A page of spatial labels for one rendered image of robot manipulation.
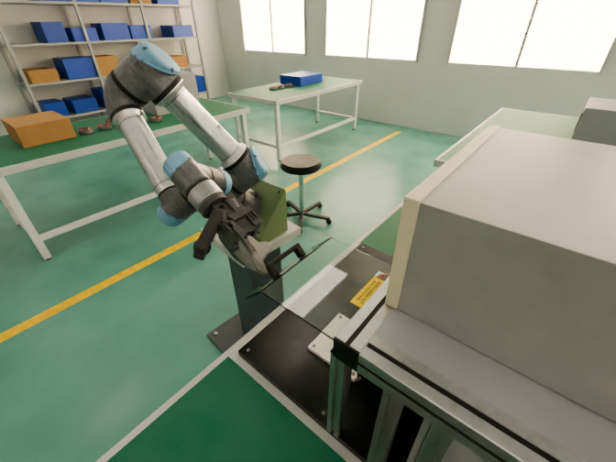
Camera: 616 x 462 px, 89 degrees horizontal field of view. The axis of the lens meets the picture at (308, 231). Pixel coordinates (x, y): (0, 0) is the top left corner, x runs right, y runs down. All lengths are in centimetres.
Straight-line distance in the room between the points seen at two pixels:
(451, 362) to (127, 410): 161
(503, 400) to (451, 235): 22
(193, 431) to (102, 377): 125
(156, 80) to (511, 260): 96
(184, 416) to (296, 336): 33
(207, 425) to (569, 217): 79
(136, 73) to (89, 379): 155
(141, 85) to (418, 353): 96
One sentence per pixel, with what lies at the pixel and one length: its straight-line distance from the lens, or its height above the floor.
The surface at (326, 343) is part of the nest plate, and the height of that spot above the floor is 78.
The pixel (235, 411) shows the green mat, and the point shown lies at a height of 75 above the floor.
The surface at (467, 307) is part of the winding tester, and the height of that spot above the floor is 118.
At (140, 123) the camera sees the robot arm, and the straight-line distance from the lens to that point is 107.
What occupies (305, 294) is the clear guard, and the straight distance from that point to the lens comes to 63.
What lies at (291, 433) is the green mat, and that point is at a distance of 83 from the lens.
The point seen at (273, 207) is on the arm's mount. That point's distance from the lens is 127.
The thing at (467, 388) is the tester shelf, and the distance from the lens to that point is 50.
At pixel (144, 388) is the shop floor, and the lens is 192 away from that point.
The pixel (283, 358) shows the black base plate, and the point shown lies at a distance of 90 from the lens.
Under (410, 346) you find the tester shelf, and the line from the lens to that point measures 51.
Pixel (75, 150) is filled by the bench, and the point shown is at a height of 75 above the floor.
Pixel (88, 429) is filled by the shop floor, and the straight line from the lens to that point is 193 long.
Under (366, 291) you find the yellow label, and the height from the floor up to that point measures 107.
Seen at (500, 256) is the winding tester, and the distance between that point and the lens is 43.
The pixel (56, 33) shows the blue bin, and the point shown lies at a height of 140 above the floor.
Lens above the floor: 151
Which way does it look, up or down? 34 degrees down
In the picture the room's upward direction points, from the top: 1 degrees counter-clockwise
